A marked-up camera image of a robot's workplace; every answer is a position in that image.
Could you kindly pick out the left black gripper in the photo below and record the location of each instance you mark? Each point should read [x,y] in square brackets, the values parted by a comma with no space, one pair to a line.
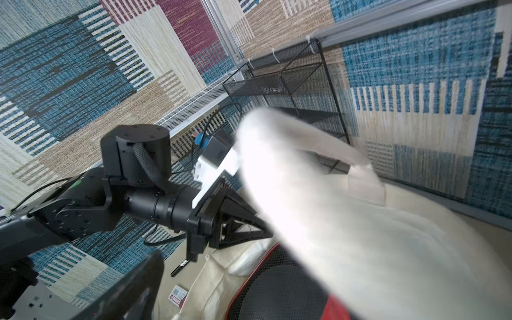
[219,221]

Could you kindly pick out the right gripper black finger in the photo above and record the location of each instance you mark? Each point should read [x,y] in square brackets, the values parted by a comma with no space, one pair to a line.
[134,296]

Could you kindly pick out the black red mesh case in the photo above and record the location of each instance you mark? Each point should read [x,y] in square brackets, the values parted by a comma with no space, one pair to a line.
[279,288]

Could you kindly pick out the white canvas tote bag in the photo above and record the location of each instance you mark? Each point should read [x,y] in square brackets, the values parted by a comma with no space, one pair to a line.
[383,251]

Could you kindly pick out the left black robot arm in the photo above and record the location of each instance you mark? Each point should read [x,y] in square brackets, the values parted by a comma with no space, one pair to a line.
[134,180]

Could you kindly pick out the small red white card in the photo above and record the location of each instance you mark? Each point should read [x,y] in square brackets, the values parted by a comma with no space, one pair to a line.
[178,296]

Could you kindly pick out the black marker pen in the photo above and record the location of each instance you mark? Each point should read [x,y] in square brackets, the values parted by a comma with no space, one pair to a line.
[179,268]

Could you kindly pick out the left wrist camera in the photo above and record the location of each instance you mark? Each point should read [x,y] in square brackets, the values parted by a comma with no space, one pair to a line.
[219,158]

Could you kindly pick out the white wire mesh basket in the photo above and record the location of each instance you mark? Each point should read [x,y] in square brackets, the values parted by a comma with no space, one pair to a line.
[194,108]

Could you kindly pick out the black wire mesh shelf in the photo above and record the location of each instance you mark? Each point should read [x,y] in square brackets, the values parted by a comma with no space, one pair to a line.
[296,81]

